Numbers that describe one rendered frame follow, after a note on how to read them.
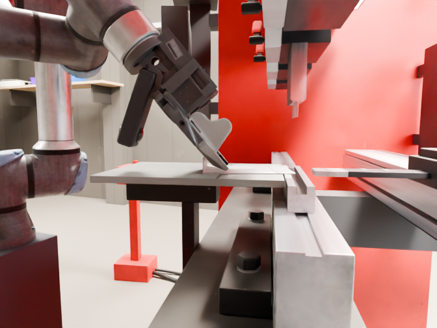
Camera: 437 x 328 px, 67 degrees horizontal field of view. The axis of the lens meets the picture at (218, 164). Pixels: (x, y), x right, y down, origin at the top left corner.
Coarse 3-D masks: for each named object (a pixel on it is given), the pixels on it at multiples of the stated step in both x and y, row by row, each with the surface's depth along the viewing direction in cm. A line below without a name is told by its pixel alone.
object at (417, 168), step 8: (424, 152) 48; (432, 152) 46; (408, 160) 51; (416, 160) 48; (424, 160) 46; (432, 160) 44; (312, 168) 49; (320, 168) 49; (328, 168) 49; (408, 168) 51; (416, 168) 48; (424, 168) 46; (432, 168) 43; (336, 176) 46; (344, 176) 46; (352, 176) 46; (360, 176) 45; (368, 176) 45; (376, 176) 45; (384, 176) 45; (392, 176) 45; (400, 176) 45; (408, 176) 44; (416, 176) 44; (424, 176) 44; (432, 176) 43; (424, 184) 46; (432, 184) 43
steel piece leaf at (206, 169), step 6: (204, 162) 48; (204, 168) 48; (210, 168) 51; (216, 168) 51; (234, 168) 51; (240, 168) 51; (246, 168) 51; (252, 168) 51; (258, 168) 51; (264, 168) 51
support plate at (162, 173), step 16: (96, 176) 45; (112, 176) 45; (128, 176) 44; (144, 176) 44; (160, 176) 44; (176, 176) 44; (192, 176) 44; (208, 176) 44; (224, 176) 44; (240, 176) 44; (256, 176) 44; (272, 176) 44
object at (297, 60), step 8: (296, 48) 43; (304, 48) 43; (296, 56) 43; (304, 56) 43; (288, 64) 51; (296, 64) 43; (304, 64) 43; (288, 72) 50; (296, 72) 43; (304, 72) 43; (288, 80) 50; (296, 80) 43; (304, 80) 43; (288, 88) 49; (296, 88) 43; (304, 88) 43; (288, 96) 49; (296, 96) 44; (304, 96) 43; (288, 104) 52; (296, 104) 45; (296, 112) 45
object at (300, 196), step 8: (296, 168) 53; (296, 176) 50; (304, 176) 44; (288, 184) 38; (296, 184) 43; (304, 184) 39; (312, 184) 38; (288, 192) 37; (296, 192) 38; (304, 192) 38; (312, 192) 37; (288, 200) 37; (296, 200) 37; (304, 200) 37; (312, 200) 37; (288, 208) 37; (296, 208) 37; (304, 208) 37; (312, 208) 37
